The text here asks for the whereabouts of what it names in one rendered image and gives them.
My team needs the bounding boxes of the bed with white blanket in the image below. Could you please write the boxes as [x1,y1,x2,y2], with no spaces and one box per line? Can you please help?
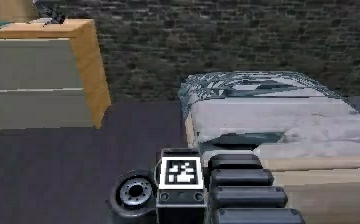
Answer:
[178,70,360,224]

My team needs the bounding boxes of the patterned pillow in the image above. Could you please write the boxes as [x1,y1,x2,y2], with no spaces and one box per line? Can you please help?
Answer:
[178,70,339,114]

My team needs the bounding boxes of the wooden chest of drawers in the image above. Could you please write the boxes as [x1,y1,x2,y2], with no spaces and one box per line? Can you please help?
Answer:
[0,18,112,132]

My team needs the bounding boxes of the small black object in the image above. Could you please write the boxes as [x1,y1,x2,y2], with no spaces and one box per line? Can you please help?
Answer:
[41,4,67,26]

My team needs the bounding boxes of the beige lamp shade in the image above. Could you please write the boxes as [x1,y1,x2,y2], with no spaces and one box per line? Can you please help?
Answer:
[0,0,40,24]

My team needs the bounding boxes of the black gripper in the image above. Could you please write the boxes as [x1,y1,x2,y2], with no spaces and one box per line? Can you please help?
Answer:
[106,169,160,224]

